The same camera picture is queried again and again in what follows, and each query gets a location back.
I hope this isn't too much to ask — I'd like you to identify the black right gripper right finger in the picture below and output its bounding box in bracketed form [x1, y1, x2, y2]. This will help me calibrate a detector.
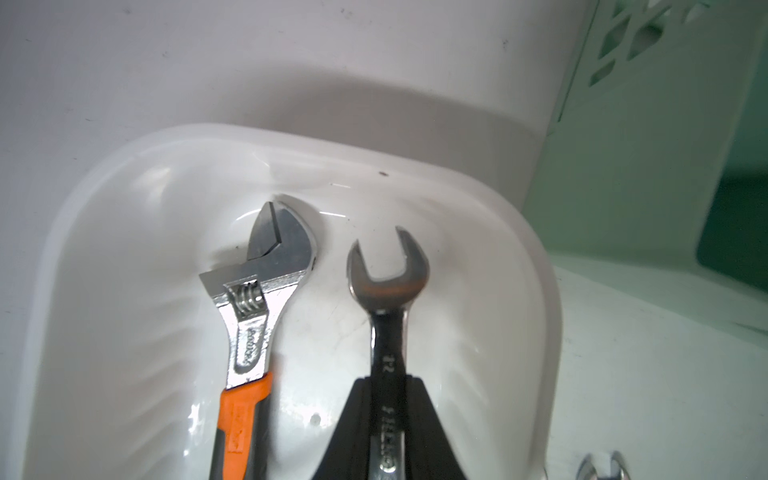
[405, 375, 466, 480]

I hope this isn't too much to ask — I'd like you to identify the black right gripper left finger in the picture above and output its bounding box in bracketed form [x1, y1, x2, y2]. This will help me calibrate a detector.
[313, 377, 371, 480]

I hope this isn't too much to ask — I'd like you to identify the silver ring end wrench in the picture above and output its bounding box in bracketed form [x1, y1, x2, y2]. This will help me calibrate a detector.
[347, 226, 429, 479]

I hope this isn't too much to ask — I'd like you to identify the orange handled adjustable wrench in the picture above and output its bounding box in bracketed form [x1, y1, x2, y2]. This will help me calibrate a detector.
[200, 201, 317, 479]

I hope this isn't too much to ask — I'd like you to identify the white plastic storage box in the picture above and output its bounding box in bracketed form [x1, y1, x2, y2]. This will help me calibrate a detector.
[1, 124, 562, 479]

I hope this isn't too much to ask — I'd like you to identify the green plastic file organizer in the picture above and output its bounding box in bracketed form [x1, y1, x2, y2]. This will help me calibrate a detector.
[521, 0, 768, 349]

